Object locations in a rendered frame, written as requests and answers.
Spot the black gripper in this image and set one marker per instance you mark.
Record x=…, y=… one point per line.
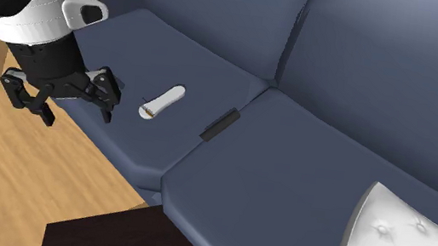
x=46, y=59

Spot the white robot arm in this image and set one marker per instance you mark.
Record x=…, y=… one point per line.
x=27, y=11

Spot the white remote control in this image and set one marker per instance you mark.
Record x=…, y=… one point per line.
x=161, y=103

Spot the dark robot stand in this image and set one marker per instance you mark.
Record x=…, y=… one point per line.
x=126, y=232

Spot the black remote control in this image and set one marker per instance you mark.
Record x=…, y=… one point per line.
x=221, y=125

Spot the blue-grey sofa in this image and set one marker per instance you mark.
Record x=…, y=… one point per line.
x=280, y=167

